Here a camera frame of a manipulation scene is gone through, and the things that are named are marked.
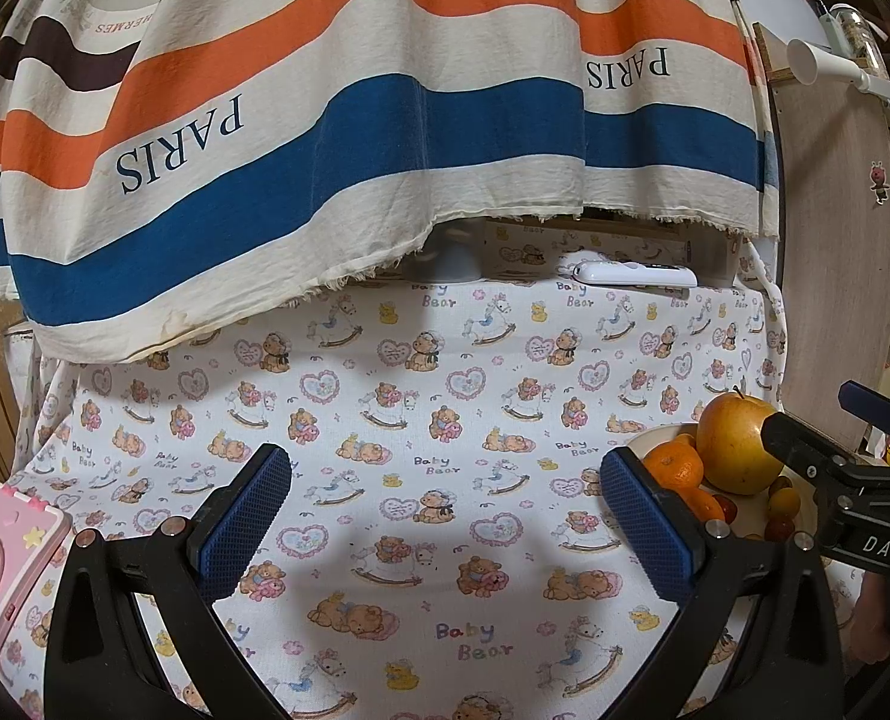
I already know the orange tangerine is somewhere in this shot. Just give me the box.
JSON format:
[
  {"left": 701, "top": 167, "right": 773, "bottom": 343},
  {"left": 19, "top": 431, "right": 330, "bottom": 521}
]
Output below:
[
  {"left": 642, "top": 436, "right": 707, "bottom": 488},
  {"left": 673, "top": 486, "right": 727, "bottom": 526}
]

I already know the person's right forearm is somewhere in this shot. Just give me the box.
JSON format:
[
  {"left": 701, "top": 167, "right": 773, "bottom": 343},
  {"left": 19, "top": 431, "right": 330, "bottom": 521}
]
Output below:
[{"left": 838, "top": 570, "right": 890, "bottom": 680}]

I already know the bear printed blanket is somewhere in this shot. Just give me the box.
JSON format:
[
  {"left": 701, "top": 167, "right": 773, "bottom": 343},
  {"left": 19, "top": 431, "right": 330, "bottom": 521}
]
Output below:
[{"left": 5, "top": 221, "right": 866, "bottom": 720}]

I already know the yellow apple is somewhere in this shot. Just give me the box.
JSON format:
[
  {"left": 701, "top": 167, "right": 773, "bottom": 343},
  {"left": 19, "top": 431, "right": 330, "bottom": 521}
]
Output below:
[{"left": 696, "top": 386, "right": 785, "bottom": 496}]

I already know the striped cloth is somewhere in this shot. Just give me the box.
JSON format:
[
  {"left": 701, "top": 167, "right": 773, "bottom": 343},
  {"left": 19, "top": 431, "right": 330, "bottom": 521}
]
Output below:
[{"left": 0, "top": 0, "right": 780, "bottom": 361}]

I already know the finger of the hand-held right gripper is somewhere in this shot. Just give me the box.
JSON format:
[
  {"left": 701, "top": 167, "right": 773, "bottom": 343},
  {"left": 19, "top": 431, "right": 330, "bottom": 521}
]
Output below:
[
  {"left": 761, "top": 409, "right": 877, "bottom": 488},
  {"left": 837, "top": 381, "right": 890, "bottom": 443}
]

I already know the cream plate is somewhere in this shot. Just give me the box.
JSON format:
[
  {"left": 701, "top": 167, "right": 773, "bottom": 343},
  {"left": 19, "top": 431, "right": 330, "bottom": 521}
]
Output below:
[{"left": 628, "top": 424, "right": 825, "bottom": 541}]

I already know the white remote control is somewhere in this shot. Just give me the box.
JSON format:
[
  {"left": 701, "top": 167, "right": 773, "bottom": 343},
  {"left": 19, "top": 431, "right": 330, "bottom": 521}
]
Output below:
[{"left": 557, "top": 259, "right": 699, "bottom": 288}]

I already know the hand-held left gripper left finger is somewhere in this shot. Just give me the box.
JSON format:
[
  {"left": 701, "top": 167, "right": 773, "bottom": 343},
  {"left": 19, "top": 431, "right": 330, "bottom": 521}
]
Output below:
[{"left": 43, "top": 442, "right": 293, "bottom": 720}]

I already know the glass jar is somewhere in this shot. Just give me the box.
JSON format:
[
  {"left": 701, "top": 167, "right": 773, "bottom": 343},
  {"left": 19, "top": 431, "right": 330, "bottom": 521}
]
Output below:
[{"left": 827, "top": 4, "right": 888, "bottom": 72}]

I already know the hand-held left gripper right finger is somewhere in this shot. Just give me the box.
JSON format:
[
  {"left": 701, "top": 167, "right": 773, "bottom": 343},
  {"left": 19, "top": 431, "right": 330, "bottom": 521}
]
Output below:
[{"left": 601, "top": 446, "right": 843, "bottom": 720}]

